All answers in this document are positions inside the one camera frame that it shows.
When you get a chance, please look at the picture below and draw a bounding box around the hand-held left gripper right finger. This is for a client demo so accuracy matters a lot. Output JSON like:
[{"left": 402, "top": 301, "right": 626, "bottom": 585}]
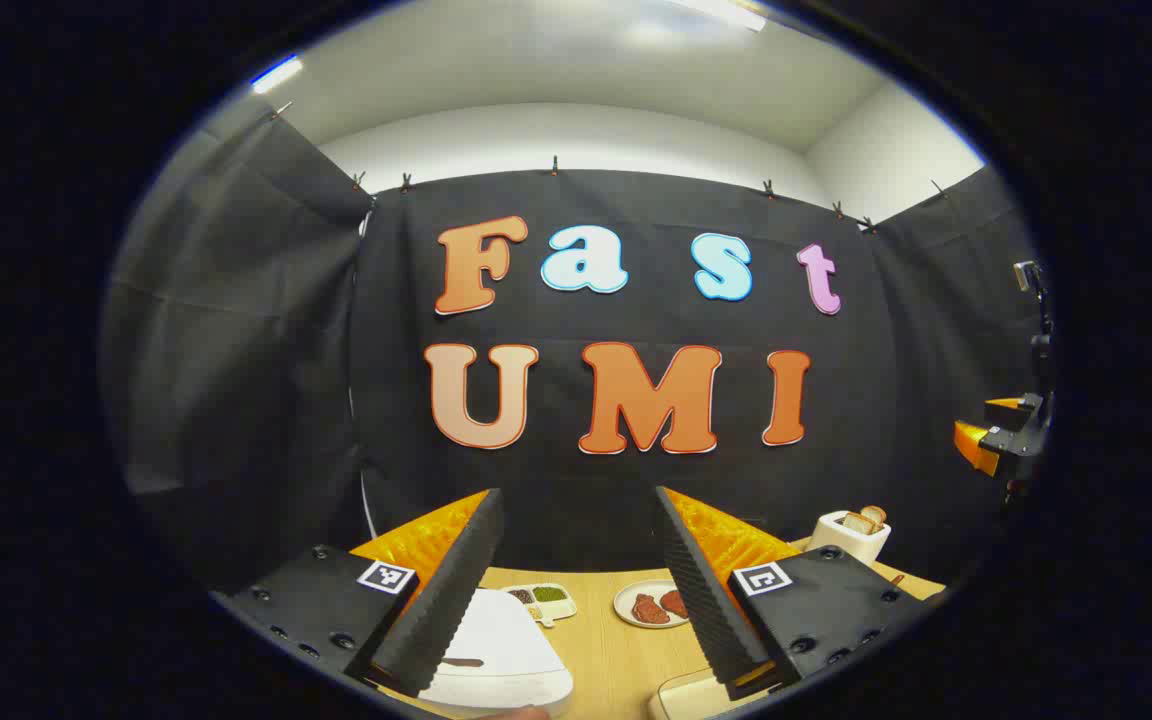
[{"left": 654, "top": 487, "right": 927, "bottom": 701}]

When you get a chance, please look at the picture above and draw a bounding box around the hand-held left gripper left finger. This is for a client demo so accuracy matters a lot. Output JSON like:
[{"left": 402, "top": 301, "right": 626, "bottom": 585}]
[{"left": 226, "top": 488, "right": 505, "bottom": 698}]

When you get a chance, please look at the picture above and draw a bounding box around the white rice cooker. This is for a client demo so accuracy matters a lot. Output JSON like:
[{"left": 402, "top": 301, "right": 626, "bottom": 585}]
[{"left": 416, "top": 588, "right": 574, "bottom": 717}]

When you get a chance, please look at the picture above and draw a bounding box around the tray of rice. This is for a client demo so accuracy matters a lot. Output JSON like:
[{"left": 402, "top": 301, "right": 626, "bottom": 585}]
[{"left": 648, "top": 668, "right": 737, "bottom": 720}]

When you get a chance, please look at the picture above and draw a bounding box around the white round plate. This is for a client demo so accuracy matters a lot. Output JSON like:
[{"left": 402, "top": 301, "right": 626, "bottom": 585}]
[{"left": 613, "top": 579, "right": 689, "bottom": 629}]

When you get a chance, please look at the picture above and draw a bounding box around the white divided condiment dish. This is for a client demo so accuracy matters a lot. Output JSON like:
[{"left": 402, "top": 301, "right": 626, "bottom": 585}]
[{"left": 504, "top": 583, "right": 578, "bottom": 628}]

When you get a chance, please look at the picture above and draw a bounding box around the white toaster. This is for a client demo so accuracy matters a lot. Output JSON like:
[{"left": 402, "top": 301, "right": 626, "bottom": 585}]
[{"left": 808, "top": 508, "right": 892, "bottom": 567}]

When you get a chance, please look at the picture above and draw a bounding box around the black backdrop cloth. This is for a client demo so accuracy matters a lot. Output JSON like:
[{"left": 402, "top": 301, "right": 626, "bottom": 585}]
[{"left": 101, "top": 100, "right": 1052, "bottom": 601}]

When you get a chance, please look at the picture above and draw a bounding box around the ceiling light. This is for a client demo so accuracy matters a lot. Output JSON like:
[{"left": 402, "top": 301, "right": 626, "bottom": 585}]
[{"left": 250, "top": 55, "right": 305, "bottom": 96}]

